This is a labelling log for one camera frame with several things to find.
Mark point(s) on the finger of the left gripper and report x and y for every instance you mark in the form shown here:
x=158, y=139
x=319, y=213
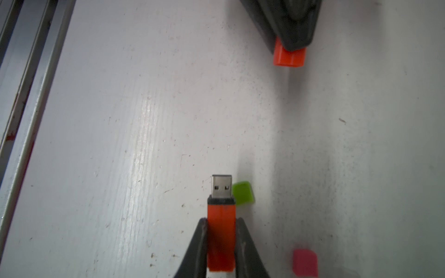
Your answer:
x=293, y=22
x=261, y=23

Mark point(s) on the green usb cap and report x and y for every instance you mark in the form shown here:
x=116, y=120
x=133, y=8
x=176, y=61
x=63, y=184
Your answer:
x=243, y=193

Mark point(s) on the pink usb cap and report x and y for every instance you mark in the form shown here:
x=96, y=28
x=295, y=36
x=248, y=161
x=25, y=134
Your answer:
x=305, y=263

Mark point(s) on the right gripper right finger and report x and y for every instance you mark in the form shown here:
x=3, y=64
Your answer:
x=248, y=263

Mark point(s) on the red usb drive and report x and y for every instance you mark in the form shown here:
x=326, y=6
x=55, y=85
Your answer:
x=221, y=219

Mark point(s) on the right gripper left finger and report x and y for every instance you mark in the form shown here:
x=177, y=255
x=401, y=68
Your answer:
x=194, y=263

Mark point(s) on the red usb cap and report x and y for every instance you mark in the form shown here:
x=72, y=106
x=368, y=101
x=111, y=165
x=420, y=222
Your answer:
x=284, y=58

